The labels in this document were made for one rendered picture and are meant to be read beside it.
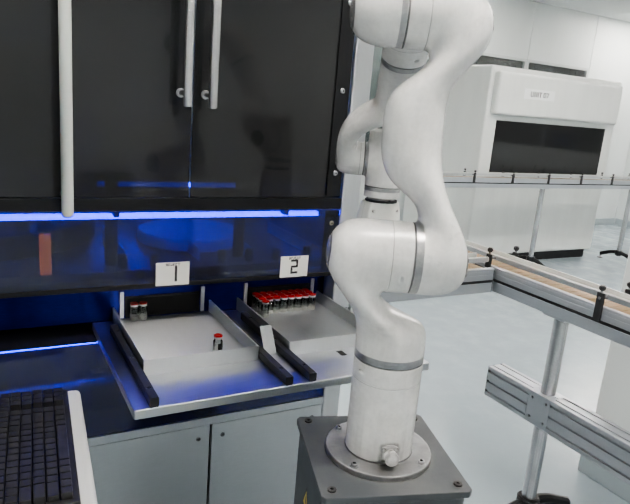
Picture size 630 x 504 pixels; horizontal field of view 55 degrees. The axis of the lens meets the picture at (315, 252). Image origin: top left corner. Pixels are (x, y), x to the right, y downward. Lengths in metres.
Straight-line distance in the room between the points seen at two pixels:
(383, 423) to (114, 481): 0.91
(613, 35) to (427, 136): 9.12
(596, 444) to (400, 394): 1.24
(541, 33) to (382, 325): 8.11
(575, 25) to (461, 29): 8.43
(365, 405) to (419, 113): 0.49
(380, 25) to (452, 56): 0.12
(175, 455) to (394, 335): 0.94
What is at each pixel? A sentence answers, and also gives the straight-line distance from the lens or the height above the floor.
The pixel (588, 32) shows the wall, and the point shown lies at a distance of 9.65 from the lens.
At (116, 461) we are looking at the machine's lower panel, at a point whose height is 0.52.
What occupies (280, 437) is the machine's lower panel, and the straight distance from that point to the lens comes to 1.90.
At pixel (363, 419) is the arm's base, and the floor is 0.95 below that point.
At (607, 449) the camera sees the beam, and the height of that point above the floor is 0.50.
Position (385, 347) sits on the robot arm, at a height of 1.08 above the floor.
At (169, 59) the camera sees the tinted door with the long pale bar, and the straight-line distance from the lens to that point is 1.51.
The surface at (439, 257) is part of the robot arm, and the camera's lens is 0.98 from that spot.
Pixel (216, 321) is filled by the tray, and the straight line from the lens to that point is 1.64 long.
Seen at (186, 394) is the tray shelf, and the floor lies 0.88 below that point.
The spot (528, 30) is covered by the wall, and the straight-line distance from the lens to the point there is 8.79.
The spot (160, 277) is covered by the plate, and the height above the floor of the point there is 1.01.
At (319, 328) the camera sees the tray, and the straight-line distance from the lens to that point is 1.64.
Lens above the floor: 1.46
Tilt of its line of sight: 14 degrees down
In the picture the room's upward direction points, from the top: 5 degrees clockwise
